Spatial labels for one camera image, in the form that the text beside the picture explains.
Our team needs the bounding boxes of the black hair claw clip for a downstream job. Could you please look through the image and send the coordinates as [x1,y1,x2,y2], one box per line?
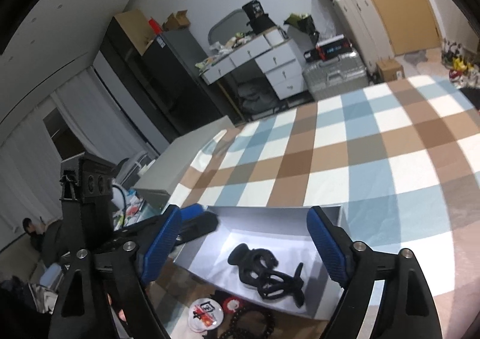
[227,243,278,288]

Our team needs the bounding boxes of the round white printed badge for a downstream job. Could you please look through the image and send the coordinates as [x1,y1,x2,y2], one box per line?
[187,298,224,333]

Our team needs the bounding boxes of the black spiral hair tie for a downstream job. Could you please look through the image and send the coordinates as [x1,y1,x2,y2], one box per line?
[219,304,277,339]

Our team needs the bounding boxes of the long black toothed hair clip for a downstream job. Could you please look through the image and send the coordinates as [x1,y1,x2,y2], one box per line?
[256,262,305,308]

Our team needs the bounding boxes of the red rimmed clear disc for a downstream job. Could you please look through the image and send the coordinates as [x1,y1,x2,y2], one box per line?
[222,296,246,315]

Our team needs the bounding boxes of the cluttered side table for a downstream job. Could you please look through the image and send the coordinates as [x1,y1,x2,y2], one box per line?
[112,151,161,231]

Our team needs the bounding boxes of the grey left bedside cabinet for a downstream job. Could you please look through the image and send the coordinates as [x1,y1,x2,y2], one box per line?
[133,116,234,208]

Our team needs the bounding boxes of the grey cardboard box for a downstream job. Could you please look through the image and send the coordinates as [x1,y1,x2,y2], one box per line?
[173,207,342,320]

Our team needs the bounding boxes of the plaid checkered bedsheet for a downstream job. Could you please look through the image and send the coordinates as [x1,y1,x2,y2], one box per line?
[167,75,479,338]

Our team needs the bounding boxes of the dark grey refrigerator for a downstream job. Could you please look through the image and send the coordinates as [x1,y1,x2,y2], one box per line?
[142,29,236,135]

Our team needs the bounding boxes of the cardboard boxes on fridge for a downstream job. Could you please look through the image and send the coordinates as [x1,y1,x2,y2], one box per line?
[113,9,191,55]

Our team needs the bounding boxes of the white dressing desk with drawers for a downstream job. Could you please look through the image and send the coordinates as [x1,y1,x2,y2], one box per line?
[201,28,307,100]

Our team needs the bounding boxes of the silver aluminium suitcase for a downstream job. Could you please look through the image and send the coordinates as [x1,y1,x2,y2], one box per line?
[302,50,368,92]

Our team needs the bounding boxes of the arched desk mirror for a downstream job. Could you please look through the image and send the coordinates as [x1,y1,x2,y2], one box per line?
[208,9,251,50]

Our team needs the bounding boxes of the brown cardboard box on floor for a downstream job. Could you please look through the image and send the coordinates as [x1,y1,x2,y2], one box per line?
[377,59,405,82]

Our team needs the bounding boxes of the black bag on desk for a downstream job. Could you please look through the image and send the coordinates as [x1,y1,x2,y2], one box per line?
[241,0,277,35]

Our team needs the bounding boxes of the black red box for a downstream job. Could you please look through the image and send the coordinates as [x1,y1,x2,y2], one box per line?
[316,34,352,61]

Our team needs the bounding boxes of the black bouquet wrap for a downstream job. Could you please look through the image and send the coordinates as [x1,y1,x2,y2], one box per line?
[284,13,320,45]

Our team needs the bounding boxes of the white upright suitcase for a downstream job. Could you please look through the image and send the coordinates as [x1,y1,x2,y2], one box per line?
[333,0,394,75]

